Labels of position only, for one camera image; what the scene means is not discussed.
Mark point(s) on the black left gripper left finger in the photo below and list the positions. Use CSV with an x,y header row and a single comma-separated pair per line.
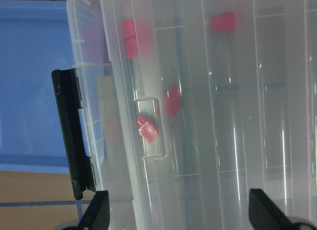
x,y
97,215

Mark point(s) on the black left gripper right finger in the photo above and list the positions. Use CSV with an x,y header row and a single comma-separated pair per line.
x,y
265,215

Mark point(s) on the clear plastic box lid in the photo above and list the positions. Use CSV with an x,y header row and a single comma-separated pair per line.
x,y
248,112

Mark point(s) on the clear plastic storage box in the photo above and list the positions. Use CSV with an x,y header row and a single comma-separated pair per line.
x,y
103,78

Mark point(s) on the blue plastic tray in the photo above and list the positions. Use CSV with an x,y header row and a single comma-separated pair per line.
x,y
34,41

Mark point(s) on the red block upper pair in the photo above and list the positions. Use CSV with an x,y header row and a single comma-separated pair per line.
x,y
130,41

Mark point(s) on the red block far compartment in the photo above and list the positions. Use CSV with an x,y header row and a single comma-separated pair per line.
x,y
224,22

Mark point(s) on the black box latch handle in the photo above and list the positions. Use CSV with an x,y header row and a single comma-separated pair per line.
x,y
68,100

